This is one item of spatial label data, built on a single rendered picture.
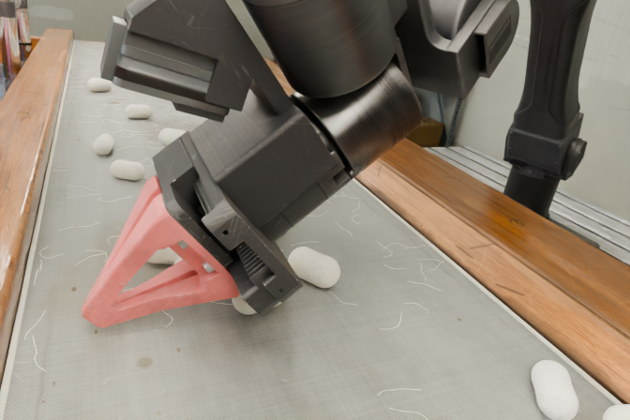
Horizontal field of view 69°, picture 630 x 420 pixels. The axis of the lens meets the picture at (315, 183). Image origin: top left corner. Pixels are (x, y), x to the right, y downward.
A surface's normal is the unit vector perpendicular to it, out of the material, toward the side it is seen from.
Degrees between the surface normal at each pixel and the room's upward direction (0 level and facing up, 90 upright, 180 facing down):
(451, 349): 0
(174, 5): 90
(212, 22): 90
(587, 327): 45
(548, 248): 0
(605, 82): 90
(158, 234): 104
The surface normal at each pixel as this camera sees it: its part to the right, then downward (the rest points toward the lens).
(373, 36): 0.66, 0.44
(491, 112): -0.88, 0.06
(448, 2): -0.57, -0.13
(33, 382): 0.15, -0.91
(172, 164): -0.48, -0.67
